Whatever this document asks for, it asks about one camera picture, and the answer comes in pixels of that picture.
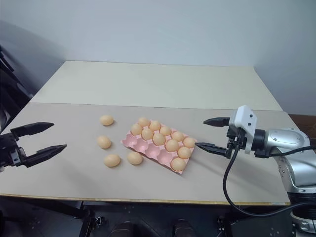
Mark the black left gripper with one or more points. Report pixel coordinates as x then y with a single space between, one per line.
8 150

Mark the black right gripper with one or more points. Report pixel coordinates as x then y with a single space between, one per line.
237 140

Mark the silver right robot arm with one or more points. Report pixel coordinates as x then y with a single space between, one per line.
284 138

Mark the pink egg tray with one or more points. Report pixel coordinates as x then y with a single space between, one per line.
148 149

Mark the brown egg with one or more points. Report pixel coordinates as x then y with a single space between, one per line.
177 136
144 121
189 142
103 142
106 120
184 152
178 164
111 160
136 129
155 125
147 134
158 139
171 145
165 130
134 158

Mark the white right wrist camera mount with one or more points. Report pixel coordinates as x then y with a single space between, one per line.
245 118

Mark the black table frame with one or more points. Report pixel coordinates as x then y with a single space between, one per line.
61 207

